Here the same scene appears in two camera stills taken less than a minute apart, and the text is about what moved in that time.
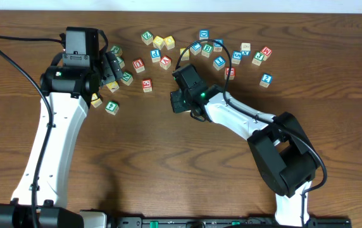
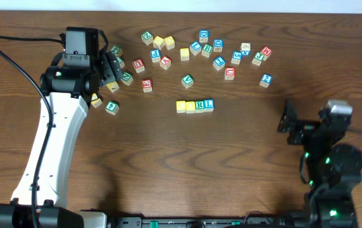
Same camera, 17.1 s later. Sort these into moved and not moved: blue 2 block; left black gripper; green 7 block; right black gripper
Moved: right black gripper
Not moved: left black gripper; blue 2 block; green 7 block
